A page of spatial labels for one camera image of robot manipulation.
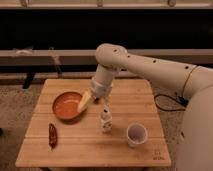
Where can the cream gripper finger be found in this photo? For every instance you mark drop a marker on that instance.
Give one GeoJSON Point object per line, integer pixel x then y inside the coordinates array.
{"type": "Point", "coordinates": [106, 101]}
{"type": "Point", "coordinates": [86, 100]}

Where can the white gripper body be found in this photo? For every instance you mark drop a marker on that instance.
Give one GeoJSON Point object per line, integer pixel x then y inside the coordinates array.
{"type": "Point", "coordinates": [100, 88]}

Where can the small white bottle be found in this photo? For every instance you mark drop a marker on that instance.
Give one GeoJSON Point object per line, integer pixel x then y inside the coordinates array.
{"type": "Point", "coordinates": [106, 120]}

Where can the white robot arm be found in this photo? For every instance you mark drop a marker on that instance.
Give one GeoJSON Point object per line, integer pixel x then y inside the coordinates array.
{"type": "Point", "coordinates": [193, 83]}

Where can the orange bowl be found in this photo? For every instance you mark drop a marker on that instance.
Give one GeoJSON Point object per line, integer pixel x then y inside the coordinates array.
{"type": "Point", "coordinates": [65, 105]}

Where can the wooden table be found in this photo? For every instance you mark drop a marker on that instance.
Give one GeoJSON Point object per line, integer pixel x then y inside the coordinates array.
{"type": "Point", "coordinates": [82, 143]}

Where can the white paper cup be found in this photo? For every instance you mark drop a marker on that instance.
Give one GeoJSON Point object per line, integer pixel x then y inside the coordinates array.
{"type": "Point", "coordinates": [136, 134]}

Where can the dark red chili pepper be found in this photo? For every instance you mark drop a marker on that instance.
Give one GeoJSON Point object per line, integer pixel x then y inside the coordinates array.
{"type": "Point", "coordinates": [52, 136]}

